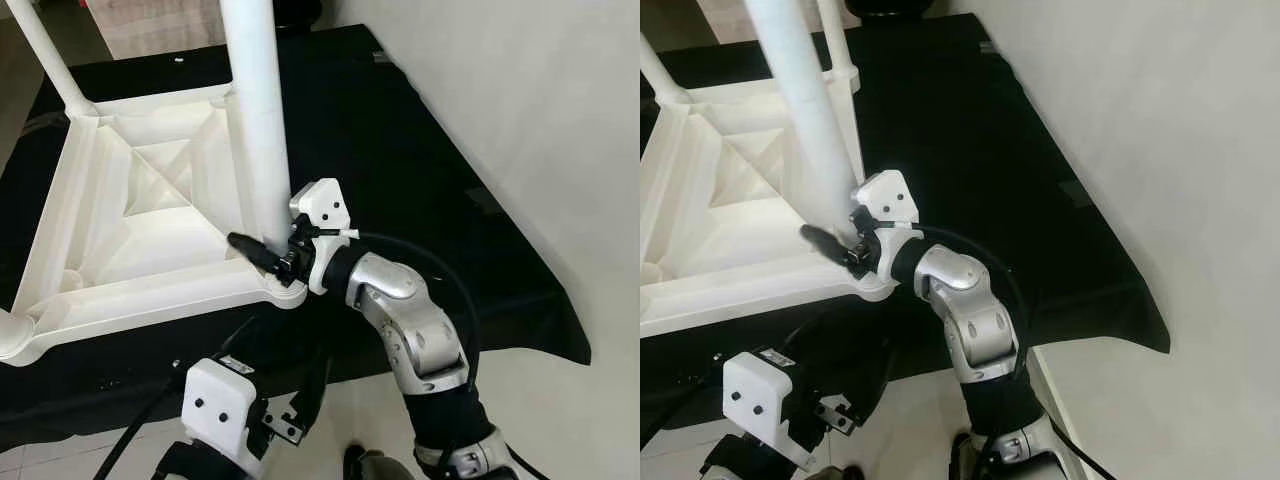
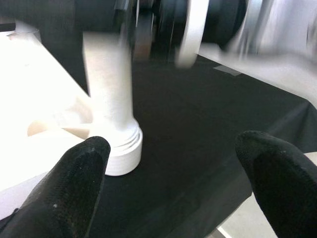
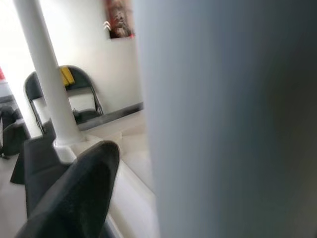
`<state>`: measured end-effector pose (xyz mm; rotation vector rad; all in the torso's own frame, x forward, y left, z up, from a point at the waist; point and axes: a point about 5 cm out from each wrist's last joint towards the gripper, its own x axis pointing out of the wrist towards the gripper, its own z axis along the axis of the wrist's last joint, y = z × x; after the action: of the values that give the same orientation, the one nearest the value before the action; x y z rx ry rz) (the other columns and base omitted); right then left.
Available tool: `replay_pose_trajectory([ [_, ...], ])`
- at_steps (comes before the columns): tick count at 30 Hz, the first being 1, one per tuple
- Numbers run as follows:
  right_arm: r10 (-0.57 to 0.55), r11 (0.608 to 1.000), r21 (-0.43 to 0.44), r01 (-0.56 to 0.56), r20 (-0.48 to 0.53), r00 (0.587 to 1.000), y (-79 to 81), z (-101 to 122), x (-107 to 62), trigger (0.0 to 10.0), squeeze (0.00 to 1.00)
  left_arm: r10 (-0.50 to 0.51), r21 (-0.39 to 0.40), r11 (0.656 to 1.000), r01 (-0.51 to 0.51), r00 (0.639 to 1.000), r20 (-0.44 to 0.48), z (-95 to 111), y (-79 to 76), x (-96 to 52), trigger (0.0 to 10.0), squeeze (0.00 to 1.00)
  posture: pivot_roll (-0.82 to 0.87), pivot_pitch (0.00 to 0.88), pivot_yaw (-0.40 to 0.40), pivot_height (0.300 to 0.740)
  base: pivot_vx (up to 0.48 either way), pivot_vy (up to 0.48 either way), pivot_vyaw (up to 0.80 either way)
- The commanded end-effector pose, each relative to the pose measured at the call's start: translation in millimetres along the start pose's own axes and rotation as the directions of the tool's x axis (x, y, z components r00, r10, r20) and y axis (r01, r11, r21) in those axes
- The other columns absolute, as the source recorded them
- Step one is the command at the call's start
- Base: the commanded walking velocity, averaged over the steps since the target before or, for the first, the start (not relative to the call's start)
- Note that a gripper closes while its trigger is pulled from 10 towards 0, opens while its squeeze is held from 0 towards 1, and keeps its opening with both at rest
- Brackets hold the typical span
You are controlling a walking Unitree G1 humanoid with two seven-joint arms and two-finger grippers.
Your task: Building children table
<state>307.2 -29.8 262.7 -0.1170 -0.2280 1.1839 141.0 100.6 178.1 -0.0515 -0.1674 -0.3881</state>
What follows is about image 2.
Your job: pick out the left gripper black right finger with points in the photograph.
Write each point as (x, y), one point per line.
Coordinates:
(284, 188)

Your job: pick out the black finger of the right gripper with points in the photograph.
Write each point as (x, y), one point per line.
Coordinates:
(74, 12)

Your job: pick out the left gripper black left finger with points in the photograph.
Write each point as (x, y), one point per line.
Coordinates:
(62, 193)

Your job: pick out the white plastic table leg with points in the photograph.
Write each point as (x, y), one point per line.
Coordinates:
(109, 86)

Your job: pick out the grey tape patch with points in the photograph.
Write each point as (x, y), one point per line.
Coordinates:
(227, 70)

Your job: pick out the white plastic table top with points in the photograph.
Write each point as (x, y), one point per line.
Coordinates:
(37, 99)

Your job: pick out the black tablecloth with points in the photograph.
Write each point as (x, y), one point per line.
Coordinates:
(198, 124)

